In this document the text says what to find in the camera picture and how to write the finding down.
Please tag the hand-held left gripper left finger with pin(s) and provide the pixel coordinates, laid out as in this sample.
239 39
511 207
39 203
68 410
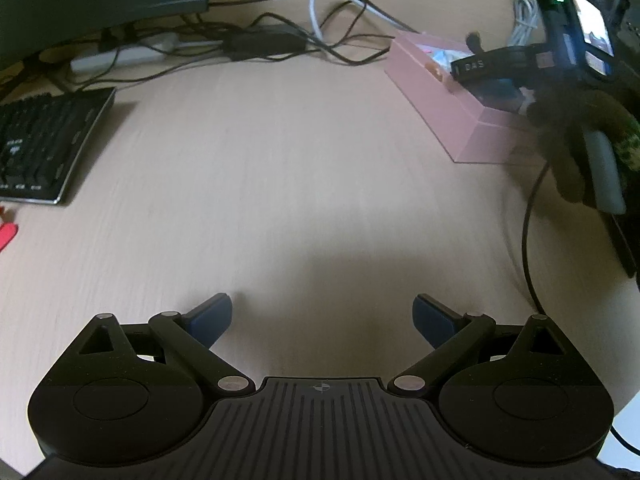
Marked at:
210 319

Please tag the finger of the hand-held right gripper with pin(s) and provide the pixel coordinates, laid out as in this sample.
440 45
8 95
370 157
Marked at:
480 66
475 44

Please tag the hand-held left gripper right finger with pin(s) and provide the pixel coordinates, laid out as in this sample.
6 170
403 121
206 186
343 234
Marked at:
432 319

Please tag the pink cardboard box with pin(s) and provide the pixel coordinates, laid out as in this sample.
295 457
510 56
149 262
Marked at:
450 120

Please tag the person's right hand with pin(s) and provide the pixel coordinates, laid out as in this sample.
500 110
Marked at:
565 125

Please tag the black power adapter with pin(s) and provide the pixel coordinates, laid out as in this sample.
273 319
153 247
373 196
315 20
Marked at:
265 40

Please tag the red and white toy rocket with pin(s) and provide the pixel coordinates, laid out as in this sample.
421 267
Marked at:
6 237

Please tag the black keyboard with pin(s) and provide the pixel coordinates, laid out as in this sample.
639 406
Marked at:
45 140

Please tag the grey power strip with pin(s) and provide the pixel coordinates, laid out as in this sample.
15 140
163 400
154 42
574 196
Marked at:
115 55

